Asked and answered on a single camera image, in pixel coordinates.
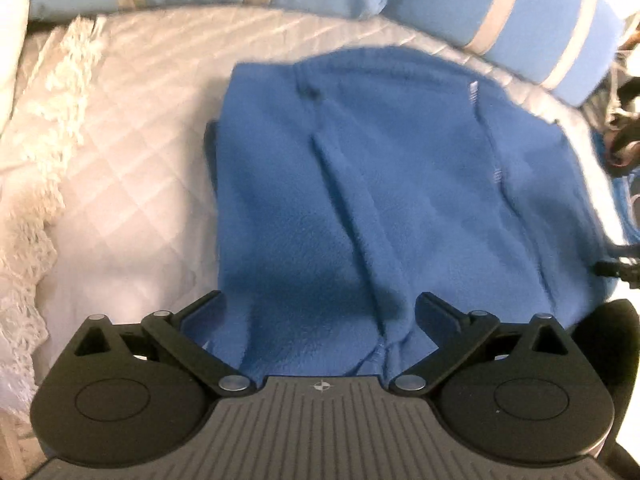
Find blue fleece jacket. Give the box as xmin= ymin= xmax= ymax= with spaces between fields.
xmin=202 ymin=48 xmax=612 ymax=380

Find lace trimmed pillow cover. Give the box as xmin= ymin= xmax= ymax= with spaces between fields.
xmin=0 ymin=14 xmax=109 ymax=461

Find black bag red trim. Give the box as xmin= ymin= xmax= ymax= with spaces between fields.
xmin=603 ymin=27 xmax=639 ymax=178

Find quilted grey bedspread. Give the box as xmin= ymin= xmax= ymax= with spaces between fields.
xmin=34 ymin=6 xmax=625 ymax=376

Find right blue striped pillow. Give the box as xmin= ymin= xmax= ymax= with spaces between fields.
xmin=384 ymin=0 xmax=626 ymax=106

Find beige folded comforter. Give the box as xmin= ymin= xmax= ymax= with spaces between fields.
xmin=0 ymin=0 xmax=30 ymax=130

